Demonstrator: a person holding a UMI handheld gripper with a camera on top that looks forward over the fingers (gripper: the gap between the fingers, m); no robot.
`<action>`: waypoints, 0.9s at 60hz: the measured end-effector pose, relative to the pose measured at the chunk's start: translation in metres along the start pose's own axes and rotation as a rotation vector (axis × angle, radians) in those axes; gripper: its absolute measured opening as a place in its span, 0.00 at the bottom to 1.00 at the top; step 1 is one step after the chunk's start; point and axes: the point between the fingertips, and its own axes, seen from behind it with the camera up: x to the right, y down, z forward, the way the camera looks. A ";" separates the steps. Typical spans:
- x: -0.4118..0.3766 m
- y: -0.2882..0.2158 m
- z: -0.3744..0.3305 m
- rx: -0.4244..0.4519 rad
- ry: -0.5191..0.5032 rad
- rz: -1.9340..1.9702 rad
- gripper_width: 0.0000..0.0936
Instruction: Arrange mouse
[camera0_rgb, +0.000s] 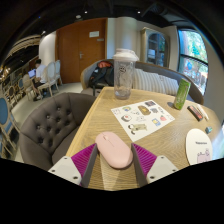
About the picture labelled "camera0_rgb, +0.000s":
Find person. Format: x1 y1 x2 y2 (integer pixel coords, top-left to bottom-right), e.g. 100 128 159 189
32 58 49 101

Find grey tufted armchair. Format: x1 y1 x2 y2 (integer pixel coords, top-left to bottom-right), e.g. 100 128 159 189
18 92 98 172

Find pink computer mouse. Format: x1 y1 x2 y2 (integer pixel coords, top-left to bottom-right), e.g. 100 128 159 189
95 131 134 170

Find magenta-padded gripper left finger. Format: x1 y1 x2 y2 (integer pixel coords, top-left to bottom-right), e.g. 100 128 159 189
48 143 100 189

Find flat black orange box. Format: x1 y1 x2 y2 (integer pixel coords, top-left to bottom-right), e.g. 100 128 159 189
186 105 204 122

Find white sticker sheet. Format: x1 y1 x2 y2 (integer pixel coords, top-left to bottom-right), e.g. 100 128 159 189
110 99 176 143

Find glass-door cabinet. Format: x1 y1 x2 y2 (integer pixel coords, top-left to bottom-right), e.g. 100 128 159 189
139 27 170 68

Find brown wooden door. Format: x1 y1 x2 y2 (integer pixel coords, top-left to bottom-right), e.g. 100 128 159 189
55 18 108 84

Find black orange backpack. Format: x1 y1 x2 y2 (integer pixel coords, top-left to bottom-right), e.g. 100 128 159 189
88 60 115 88

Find round white mouse pad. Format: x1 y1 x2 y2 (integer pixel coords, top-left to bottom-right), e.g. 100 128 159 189
185 128 214 166

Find group of white chairs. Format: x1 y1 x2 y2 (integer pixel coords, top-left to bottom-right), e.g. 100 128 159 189
21 59 63 99

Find black-framed window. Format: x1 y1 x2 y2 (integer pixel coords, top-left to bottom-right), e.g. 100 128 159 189
177 29 210 96

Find group of blue-backed chairs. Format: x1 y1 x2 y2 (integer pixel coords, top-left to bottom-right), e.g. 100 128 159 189
0 78 26 159

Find grey curved sofa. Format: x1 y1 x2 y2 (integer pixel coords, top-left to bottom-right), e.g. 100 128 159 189
79 59 205 106

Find clear shaker bottle white lid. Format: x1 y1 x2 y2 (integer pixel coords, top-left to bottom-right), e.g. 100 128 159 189
112 48 140 101

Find open laptop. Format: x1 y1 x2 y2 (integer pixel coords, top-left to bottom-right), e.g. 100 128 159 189
27 68 37 79

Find white tube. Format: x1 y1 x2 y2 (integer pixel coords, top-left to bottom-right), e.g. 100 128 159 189
196 103 210 122

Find green drink can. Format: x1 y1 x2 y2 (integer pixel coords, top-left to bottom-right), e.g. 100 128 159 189
173 78 192 111

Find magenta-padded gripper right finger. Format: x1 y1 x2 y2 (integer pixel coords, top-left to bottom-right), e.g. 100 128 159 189
130 142 180 188

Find striped beige cushion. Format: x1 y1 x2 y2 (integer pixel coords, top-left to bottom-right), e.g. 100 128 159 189
132 68 168 94
159 74 183 97

